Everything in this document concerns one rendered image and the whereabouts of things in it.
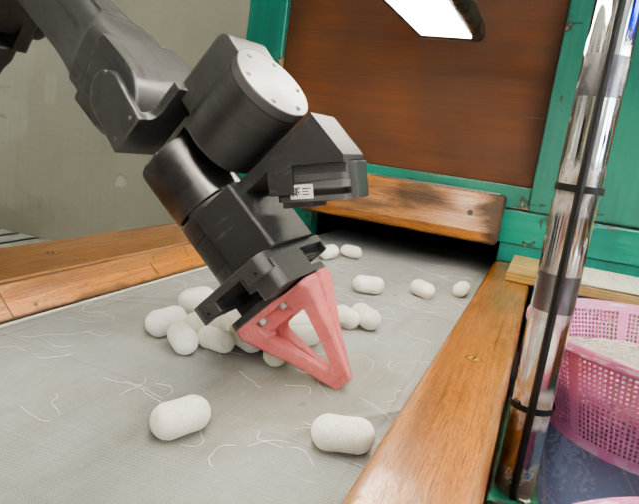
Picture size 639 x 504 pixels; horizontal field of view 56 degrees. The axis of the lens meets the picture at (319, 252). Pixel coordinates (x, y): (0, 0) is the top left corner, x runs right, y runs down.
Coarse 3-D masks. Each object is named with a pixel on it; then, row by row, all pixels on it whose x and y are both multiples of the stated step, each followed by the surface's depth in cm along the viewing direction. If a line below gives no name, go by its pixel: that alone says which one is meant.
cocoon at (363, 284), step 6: (360, 276) 68; (366, 276) 68; (372, 276) 68; (354, 282) 68; (360, 282) 67; (366, 282) 67; (372, 282) 67; (378, 282) 67; (354, 288) 68; (360, 288) 67; (366, 288) 67; (372, 288) 67; (378, 288) 67
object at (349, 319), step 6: (342, 306) 55; (342, 312) 54; (348, 312) 54; (354, 312) 54; (342, 318) 54; (348, 318) 54; (354, 318) 54; (342, 324) 54; (348, 324) 54; (354, 324) 54
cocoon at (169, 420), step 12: (192, 396) 33; (156, 408) 32; (168, 408) 31; (180, 408) 32; (192, 408) 32; (204, 408) 33; (156, 420) 31; (168, 420) 31; (180, 420) 31; (192, 420) 32; (204, 420) 33; (156, 432) 31; (168, 432) 31; (180, 432) 31
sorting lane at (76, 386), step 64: (384, 256) 92; (64, 320) 47; (128, 320) 49; (384, 320) 59; (448, 320) 62; (0, 384) 35; (64, 384) 37; (128, 384) 38; (192, 384) 39; (256, 384) 40; (320, 384) 42; (384, 384) 43; (0, 448) 29; (64, 448) 30; (128, 448) 31; (192, 448) 31; (256, 448) 32
